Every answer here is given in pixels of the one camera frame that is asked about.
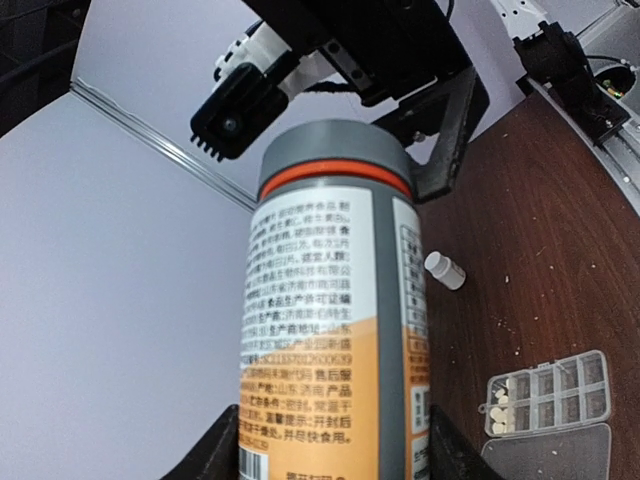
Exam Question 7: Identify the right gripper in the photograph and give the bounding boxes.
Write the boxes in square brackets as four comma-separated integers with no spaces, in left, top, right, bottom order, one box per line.
[245,0,489,203]

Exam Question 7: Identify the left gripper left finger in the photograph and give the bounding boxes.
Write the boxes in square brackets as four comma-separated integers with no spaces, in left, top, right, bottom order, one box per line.
[161,404,239,480]

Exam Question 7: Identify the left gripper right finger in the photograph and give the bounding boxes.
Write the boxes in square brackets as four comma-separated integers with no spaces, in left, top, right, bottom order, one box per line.
[428,404,503,480]

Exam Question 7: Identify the clear plastic pill organizer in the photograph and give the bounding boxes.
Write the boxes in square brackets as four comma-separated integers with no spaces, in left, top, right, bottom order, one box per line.
[478,350,612,480]

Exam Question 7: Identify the grey orange bottle cap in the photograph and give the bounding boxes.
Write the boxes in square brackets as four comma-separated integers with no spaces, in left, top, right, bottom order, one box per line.
[258,119,415,200]

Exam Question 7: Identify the amber bottle grey cap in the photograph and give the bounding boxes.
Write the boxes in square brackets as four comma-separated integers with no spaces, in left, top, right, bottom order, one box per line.
[237,118,434,480]

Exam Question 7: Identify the small white pill bottle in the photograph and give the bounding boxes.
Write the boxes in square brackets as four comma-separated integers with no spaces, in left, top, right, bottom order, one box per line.
[424,251,467,291]

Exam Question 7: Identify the white pills in organizer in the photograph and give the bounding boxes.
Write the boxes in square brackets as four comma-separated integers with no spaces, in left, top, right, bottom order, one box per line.
[489,378,510,435]

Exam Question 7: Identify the right round circuit board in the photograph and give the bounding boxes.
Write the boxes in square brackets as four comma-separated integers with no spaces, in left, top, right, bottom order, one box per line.
[595,64,639,100]

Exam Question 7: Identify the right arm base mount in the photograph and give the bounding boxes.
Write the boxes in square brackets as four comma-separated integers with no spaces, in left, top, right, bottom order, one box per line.
[513,21,630,146]

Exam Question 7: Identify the front aluminium rail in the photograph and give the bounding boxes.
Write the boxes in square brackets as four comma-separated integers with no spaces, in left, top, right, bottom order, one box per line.
[514,0,640,216]

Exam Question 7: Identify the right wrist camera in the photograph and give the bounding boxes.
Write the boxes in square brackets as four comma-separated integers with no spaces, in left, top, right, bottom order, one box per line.
[188,22,346,161]

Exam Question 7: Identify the right aluminium frame post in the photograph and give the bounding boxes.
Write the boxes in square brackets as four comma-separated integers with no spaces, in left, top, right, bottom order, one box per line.
[70,78,257,212]

